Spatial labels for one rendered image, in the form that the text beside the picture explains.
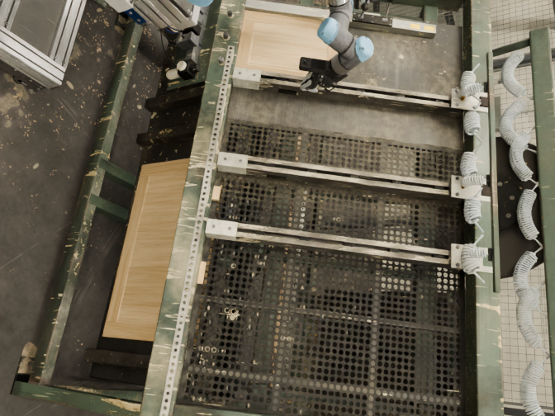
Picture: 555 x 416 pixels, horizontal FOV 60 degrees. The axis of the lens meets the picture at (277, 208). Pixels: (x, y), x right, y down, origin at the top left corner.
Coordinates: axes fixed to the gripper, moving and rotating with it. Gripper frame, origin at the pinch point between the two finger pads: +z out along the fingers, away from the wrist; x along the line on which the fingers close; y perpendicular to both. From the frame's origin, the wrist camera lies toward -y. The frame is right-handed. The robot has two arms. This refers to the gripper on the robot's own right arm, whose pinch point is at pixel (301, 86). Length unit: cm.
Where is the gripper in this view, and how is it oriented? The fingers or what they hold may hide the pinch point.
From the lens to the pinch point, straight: 196.5
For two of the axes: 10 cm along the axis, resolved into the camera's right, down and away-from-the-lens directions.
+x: 1.2, -9.4, 3.2
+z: -5.5, 2.1, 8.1
